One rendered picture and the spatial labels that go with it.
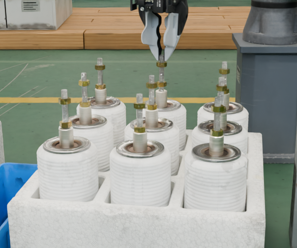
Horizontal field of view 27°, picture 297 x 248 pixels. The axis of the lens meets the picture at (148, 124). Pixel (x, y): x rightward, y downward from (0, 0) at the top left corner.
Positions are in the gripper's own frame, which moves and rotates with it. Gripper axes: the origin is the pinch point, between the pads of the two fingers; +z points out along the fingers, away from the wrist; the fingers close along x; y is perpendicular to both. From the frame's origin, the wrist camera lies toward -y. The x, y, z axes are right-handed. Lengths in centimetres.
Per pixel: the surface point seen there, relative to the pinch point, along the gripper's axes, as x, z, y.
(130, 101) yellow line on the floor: -42, 35, -78
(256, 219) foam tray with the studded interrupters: 24.6, 17.2, 26.7
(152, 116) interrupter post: 3.1, 8.2, 13.3
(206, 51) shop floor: -41, 35, -165
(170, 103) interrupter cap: 1.3, 9.9, -0.6
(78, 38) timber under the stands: -99, 30, -148
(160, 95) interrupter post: 0.2, 7.8, 1.9
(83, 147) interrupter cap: -2.8, 9.7, 27.4
